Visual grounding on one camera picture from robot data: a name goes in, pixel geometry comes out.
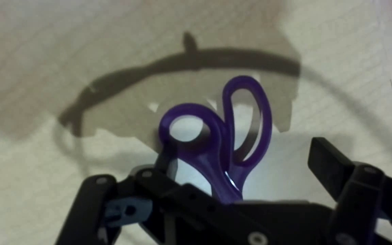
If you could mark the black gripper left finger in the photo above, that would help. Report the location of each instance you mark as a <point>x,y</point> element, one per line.
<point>128,226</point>

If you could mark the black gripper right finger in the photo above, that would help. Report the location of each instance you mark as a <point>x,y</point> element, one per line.
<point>364,204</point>

